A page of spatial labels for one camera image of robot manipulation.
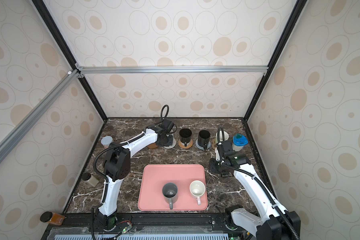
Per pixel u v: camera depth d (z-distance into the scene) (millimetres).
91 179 813
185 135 994
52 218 681
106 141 996
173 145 1029
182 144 1023
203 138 977
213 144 1039
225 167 545
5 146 535
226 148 610
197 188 823
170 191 814
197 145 1029
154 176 934
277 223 379
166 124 795
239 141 946
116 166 554
